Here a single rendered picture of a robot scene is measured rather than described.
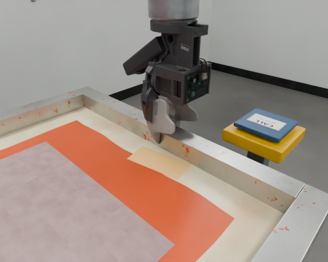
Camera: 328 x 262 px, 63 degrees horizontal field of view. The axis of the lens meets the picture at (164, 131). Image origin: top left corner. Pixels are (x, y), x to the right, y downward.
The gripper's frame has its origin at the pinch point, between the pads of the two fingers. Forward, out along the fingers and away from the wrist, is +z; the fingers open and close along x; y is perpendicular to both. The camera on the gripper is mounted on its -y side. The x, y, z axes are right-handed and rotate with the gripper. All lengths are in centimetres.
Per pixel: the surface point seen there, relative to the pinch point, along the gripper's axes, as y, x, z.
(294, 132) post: 17.3, 21.7, 2.8
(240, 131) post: 8.8, 14.3, 2.8
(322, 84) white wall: -38, 309, 83
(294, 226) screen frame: 26.9, -6.7, -0.8
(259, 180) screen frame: 20.3, -1.9, -0.8
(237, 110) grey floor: -88, 207, 97
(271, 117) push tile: 11.9, 21.6, 1.1
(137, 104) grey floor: -178, 145, 97
